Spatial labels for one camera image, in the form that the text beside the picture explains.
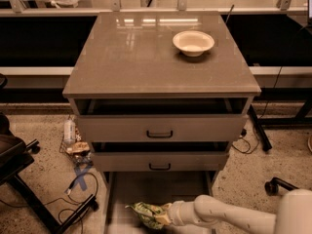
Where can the wire basket on floor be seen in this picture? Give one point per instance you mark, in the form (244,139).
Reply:
(77,160)

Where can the crumpled snack packet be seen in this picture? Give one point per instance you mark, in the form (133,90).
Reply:
(77,148)

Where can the top drawer with black handle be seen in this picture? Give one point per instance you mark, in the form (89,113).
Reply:
(156,129)

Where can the drawer with black handle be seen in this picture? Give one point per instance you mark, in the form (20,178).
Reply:
(159,161)
(156,129)

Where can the black table leg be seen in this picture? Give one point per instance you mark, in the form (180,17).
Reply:
(266,145)

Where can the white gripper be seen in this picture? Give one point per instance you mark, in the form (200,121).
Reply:
(175,213)

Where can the white plastic bottle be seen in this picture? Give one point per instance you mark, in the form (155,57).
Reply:
(69,134)

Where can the white paper bowl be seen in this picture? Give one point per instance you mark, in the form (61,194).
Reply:
(193,43)

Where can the black office chair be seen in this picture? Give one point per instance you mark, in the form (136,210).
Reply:
(39,115)

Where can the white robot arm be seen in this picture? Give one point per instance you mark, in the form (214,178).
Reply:
(294,214)

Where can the middle drawer with black handle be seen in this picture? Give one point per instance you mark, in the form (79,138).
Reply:
(159,161)

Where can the green jalapeno chip bag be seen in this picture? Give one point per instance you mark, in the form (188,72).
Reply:
(147,213)

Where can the black chair leg with caster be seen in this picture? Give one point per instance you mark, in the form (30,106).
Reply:
(272,186)

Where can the open bottom drawer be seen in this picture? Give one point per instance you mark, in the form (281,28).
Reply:
(156,188)

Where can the grey drawer cabinet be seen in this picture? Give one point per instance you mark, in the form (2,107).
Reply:
(130,67)

